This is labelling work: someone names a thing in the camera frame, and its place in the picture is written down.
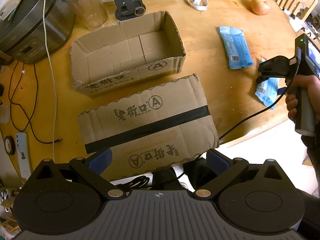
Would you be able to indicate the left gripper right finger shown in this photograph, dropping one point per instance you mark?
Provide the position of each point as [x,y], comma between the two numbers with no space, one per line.
[218,162]

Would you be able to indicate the clear bottle grey lid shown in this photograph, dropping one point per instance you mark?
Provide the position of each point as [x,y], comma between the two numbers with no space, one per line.
[90,12]

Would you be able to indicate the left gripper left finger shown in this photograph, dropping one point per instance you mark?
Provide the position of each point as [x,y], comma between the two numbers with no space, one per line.
[100,161]

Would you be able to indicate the wooden chair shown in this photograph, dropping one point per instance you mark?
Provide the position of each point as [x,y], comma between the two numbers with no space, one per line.
[301,9]

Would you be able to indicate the small round black clock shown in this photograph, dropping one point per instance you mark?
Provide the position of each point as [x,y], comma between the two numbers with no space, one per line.
[9,145]

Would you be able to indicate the open cardboard box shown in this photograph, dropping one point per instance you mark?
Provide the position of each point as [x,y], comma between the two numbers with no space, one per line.
[125,53]

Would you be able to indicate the red apple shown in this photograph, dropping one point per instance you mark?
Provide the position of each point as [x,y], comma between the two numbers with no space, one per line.
[260,7]

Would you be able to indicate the blue wipes pack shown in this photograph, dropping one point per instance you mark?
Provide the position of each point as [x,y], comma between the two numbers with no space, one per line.
[267,91]
[236,47]

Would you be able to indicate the person right hand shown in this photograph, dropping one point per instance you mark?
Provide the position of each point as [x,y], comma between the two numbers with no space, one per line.
[311,83]

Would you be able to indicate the steel rice cooker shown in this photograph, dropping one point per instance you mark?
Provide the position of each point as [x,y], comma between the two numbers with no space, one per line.
[37,27]

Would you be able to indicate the cardboard box lid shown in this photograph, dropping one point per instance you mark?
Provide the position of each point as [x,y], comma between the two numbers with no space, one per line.
[156,128]

